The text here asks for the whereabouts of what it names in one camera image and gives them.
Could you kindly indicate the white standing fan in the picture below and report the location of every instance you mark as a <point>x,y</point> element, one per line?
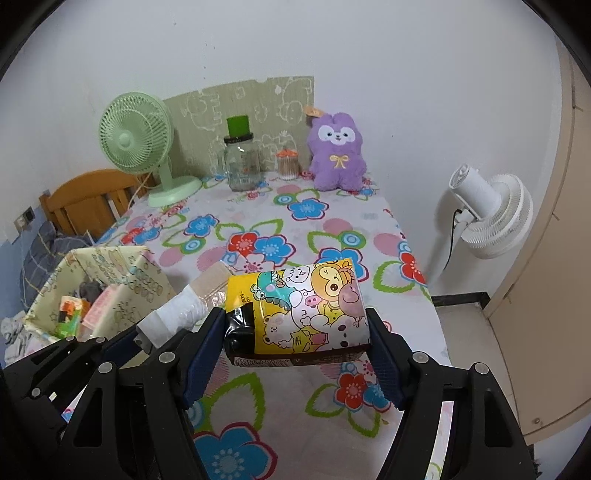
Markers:
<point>498,217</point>

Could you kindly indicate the cotton swab jar orange lid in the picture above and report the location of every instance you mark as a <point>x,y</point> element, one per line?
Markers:
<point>286,168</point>

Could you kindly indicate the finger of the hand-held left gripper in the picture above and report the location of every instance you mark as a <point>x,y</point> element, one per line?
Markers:
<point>122,346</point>
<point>60,383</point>

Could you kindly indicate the wall socket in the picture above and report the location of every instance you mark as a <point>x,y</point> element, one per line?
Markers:
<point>28,214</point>

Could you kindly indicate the green patterned board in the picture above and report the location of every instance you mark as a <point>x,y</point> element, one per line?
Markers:
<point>203,110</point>

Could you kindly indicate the yellow cartoon paper box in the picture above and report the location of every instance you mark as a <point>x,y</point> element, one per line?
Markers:
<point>138,281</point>

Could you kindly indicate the pink packet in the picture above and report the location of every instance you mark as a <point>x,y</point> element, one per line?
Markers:
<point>104,307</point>

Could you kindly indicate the crumpled white cloth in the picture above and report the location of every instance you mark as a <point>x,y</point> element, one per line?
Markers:
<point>14,337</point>

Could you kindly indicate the floral tablecloth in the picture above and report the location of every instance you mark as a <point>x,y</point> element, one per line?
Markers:
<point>323,221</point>

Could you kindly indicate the purple plush bunny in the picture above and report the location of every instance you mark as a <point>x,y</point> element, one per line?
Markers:
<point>337,161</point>

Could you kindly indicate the wooden headboard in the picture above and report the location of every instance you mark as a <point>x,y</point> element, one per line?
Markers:
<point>83,198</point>

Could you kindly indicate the beige wardrobe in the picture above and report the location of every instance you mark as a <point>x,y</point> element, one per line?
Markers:
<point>554,277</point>

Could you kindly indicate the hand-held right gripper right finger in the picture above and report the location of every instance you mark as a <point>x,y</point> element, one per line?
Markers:
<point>385,364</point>

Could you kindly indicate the beige packet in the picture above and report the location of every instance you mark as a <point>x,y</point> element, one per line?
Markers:
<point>210,284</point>

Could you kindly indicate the grey plaid pillow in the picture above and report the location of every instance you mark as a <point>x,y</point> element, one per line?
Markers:
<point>41,244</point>

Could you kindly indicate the green desk fan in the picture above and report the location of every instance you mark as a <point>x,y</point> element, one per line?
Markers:
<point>129,138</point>

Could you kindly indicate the green tissue packet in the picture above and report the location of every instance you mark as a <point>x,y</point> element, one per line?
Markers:
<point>69,318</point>

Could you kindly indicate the yellow snack packet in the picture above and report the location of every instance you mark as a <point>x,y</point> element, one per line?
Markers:
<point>300,314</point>

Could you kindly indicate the glass jar with green lid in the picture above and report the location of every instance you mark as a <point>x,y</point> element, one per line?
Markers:
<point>240,166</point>

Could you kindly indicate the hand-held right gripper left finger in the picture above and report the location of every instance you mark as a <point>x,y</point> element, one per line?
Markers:
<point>203,360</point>

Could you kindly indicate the white plastic packet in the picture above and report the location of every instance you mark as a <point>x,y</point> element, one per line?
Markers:
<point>171,316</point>

